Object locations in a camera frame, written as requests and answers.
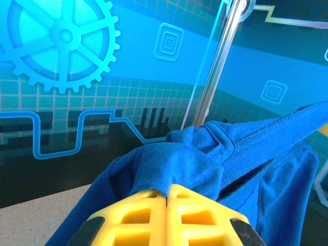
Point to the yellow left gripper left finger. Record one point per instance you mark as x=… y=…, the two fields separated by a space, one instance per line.
x=156 y=223

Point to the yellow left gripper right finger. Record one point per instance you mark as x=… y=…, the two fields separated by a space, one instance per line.
x=174 y=223

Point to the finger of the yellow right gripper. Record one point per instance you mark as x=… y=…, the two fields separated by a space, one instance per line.
x=324 y=130

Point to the blue printed t-shirt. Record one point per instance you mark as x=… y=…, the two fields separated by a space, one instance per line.
x=192 y=164

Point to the aluminium frame post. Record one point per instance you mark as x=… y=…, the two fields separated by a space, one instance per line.
x=220 y=64

